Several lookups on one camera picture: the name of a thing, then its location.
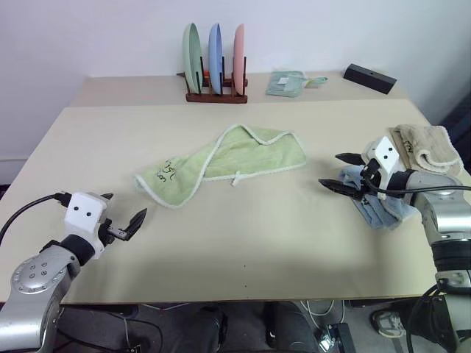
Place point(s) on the pink plate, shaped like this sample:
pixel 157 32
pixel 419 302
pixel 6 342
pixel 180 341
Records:
pixel 239 59

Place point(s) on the dark rounded shape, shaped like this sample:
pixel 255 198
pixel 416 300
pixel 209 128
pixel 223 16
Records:
pixel 209 329
pixel 290 327

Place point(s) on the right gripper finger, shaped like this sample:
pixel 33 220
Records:
pixel 340 187
pixel 351 158

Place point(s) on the grey sneaker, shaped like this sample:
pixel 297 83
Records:
pixel 386 323

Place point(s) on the blue plate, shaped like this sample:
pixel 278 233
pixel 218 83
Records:
pixel 215 59

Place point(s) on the teal folded cloth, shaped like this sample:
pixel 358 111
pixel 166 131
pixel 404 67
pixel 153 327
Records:
pixel 285 84

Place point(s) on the black rectangular box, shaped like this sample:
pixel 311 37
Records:
pixel 369 78

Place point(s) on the light green towel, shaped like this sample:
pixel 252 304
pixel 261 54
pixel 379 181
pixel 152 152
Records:
pixel 235 158

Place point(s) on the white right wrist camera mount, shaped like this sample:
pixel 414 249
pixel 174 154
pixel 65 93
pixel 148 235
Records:
pixel 386 154

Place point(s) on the black device under table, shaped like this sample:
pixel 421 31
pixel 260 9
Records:
pixel 336 336

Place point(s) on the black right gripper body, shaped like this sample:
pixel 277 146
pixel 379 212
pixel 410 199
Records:
pixel 369 175

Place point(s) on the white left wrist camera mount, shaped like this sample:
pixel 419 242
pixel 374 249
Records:
pixel 84 213

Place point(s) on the small green-looped cloth tag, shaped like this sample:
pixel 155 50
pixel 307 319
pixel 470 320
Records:
pixel 316 81

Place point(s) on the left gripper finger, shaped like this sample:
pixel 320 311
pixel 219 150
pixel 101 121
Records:
pixel 107 196
pixel 137 221

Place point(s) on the dark wooden dish rack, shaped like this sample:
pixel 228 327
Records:
pixel 217 98

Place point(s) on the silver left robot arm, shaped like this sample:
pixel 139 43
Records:
pixel 35 279

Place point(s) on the green plate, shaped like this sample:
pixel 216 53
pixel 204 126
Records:
pixel 190 59

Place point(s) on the blue cloth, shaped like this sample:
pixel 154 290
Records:
pixel 382 215

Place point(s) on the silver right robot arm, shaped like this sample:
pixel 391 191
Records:
pixel 441 220

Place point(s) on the beige folded towel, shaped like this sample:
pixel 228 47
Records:
pixel 427 147

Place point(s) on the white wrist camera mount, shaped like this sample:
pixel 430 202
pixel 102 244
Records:
pixel 84 213
pixel 386 154

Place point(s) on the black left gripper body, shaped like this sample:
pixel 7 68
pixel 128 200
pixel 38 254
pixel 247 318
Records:
pixel 112 232

